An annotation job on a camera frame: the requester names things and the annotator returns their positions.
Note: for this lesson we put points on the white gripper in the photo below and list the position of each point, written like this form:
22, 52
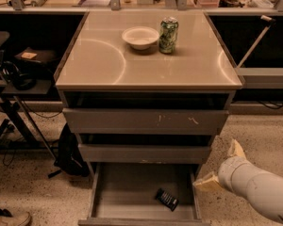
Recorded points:
228, 172

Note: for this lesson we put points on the dark blue rxbar wrapper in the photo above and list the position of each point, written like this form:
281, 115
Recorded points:
167, 199

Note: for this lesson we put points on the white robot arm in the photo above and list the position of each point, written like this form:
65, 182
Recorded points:
261, 188

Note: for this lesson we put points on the open bottom drawer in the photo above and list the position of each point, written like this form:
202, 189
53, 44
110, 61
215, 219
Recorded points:
123, 194

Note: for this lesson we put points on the grey drawer cabinet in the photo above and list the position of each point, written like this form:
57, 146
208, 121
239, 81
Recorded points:
104, 72

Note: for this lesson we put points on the middle drawer front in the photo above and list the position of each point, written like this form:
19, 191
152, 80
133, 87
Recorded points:
144, 154

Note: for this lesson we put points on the top drawer front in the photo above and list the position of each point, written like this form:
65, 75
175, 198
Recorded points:
145, 121

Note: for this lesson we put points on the green soda can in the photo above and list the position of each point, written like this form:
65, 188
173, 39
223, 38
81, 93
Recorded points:
168, 35

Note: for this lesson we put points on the white bowl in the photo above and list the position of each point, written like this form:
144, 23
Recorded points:
140, 37

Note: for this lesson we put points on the stick with white tip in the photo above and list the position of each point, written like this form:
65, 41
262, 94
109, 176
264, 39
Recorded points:
269, 23

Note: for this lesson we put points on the black backpack on floor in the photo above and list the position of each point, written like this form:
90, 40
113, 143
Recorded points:
69, 158

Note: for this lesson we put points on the black tripod stand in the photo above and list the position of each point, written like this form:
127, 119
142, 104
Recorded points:
10, 110

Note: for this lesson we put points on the black box with label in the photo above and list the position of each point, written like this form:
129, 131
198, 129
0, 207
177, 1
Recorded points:
37, 56

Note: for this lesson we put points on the black headphones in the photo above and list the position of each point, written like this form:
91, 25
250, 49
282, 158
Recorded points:
21, 81

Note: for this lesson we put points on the brown shoe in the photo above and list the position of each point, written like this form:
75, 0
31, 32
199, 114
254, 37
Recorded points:
7, 219

